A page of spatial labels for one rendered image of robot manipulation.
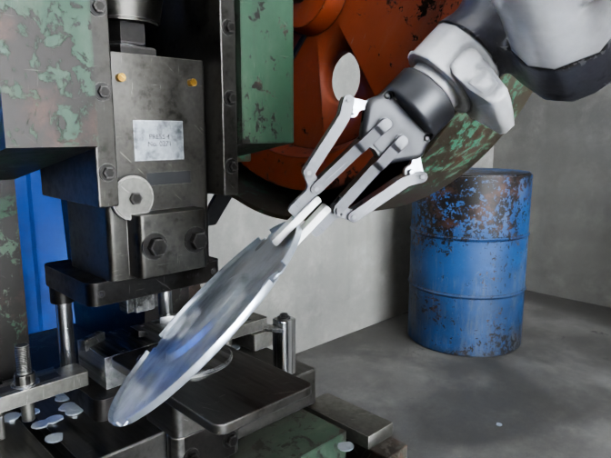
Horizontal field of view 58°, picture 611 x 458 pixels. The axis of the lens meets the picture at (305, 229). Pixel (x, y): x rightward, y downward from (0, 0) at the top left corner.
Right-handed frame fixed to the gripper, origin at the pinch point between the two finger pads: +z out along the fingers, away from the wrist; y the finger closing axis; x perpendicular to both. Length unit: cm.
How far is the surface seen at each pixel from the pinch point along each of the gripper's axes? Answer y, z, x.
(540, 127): -123, -141, -290
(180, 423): -7.5, 28.0, -4.3
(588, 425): -153, -15, -119
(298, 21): 18, -23, -41
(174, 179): 13.6, 8.1, -15.3
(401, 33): 4.5, -31.0, -28.0
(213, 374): -6.4, 21.2, -5.6
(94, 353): 5.2, 33.2, -15.0
